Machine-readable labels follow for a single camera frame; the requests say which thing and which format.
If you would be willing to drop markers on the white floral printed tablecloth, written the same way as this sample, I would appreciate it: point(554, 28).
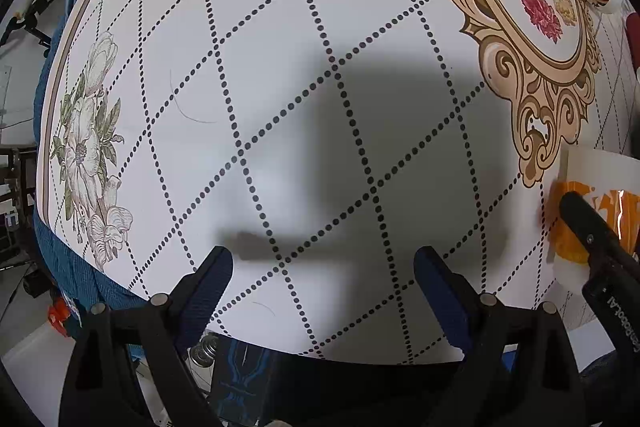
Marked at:
point(320, 82)

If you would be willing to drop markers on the white cup with orange print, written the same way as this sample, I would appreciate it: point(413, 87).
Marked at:
point(600, 172)

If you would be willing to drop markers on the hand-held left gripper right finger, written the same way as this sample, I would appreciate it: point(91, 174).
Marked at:
point(439, 287)

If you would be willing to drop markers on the dark box with blue pattern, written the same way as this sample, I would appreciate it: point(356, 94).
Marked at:
point(245, 382)

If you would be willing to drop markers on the black clamp stand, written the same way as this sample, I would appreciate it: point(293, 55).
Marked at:
point(25, 27)

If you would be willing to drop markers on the red object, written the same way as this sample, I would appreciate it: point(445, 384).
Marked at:
point(633, 42)

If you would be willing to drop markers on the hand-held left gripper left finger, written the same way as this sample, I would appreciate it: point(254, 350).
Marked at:
point(214, 279)

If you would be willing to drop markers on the orange plastic object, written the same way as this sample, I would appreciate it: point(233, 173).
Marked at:
point(59, 314)

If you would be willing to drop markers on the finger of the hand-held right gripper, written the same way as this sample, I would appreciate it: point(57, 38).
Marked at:
point(590, 232)

